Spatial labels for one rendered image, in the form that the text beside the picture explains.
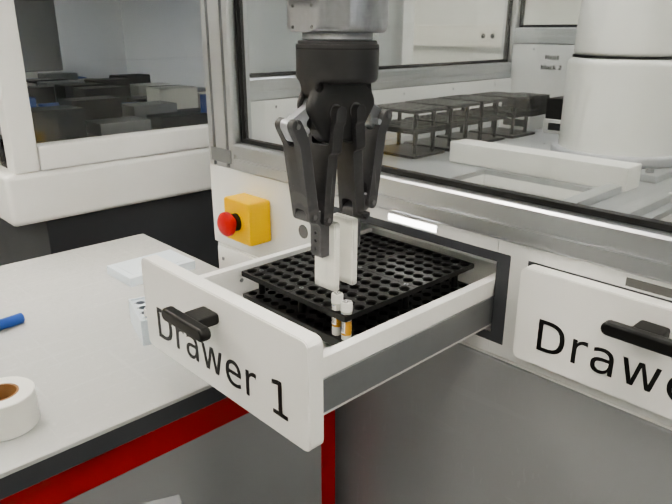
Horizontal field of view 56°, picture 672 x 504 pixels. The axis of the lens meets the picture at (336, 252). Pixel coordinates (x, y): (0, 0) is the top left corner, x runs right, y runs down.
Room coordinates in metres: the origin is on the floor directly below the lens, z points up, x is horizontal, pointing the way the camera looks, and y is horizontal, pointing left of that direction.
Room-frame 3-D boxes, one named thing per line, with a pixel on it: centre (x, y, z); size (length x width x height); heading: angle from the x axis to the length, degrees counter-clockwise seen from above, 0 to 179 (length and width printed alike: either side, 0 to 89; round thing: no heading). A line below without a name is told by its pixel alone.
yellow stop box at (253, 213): (1.00, 0.15, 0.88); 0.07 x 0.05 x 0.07; 44
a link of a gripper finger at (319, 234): (0.57, 0.02, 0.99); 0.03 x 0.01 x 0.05; 134
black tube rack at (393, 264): (0.71, -0.03, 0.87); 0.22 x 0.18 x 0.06; 134
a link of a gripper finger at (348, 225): (0.60, -0.01, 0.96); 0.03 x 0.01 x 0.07; 44
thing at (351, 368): (0.72, -0.04, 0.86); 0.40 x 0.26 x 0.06; 134
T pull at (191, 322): (0.56, 0.14, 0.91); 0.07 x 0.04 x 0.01; 44
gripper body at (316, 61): (0.60, 0.00, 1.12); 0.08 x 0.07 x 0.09; 134
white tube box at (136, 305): (0.84, 0.23, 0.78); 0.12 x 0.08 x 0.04; 118
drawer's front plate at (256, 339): (0.57, 0.12, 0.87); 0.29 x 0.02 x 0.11; 44
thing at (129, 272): (1.06, 0.33, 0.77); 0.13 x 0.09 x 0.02; 134
